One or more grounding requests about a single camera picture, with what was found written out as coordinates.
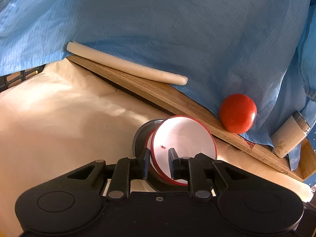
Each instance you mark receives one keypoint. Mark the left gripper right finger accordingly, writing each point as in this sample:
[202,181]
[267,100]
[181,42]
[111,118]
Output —
[197,171]

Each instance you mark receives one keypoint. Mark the blue cloth garment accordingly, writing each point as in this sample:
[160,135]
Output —
[264,49]

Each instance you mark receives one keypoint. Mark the wooden board shelf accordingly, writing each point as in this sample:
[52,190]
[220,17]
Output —
[173,101]

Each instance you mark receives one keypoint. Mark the white rolling stick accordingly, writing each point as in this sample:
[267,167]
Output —
[125,65]

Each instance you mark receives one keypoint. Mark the steel bowl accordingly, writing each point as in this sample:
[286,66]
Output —
[154,180]

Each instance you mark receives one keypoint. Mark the black plastic crate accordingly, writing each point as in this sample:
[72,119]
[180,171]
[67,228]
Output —
[14,79]

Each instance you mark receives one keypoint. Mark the white bowl red rim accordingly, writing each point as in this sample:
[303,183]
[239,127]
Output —
[187,136]
[149,145]

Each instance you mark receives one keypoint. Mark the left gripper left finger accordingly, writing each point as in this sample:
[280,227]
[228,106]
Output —
[126,170]

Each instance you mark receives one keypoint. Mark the red tomato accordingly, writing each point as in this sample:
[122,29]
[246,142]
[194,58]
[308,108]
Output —
[237,113]

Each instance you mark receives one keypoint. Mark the white thermos bottle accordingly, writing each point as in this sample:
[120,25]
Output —
[290,134]

